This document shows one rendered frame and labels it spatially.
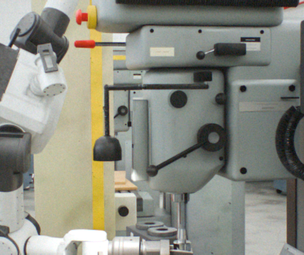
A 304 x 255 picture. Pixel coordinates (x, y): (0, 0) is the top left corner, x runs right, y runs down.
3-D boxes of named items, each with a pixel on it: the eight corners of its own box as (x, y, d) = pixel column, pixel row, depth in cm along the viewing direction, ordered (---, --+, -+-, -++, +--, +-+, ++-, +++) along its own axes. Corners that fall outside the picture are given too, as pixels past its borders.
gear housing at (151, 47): (142, 66, 153) (141, 24, 153) (124, 70, 177) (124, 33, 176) (273, 66, 160) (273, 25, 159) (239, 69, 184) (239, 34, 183)
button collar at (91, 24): (89, 27, 159) (88, 3, 159) (86, 30, 165) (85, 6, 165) (96, 27, 160) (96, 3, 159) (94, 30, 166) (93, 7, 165)
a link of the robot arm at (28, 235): (58, 271, 173) (3, 265, 183) (77, 249, 181) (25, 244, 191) (47, 239, 169) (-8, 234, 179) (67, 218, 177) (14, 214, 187)
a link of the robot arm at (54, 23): (31, 3, 197) (14, 41, 193) (50, 0, 191) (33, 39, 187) (56, 24, 205) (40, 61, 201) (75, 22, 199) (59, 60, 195)
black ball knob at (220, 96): (217, 104, 157) (217, 92, 156) (213, 104, 160) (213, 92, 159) (228, 104, 157) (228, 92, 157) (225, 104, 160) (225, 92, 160)
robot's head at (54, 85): (35, 101, 174) (47, 83, 168) (27, 70, 178) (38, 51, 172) (57, 100, 178) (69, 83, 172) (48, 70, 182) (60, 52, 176)
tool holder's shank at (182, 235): (186, 243, 168) (186, 201, 167) (174, 242, 169) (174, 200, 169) (189, 240, 171) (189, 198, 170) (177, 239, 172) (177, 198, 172)
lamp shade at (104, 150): (87, 159, 161) (87, 135, 161) (112, 158, 165) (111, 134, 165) (102, 162, 155) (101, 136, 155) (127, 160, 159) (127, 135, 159)
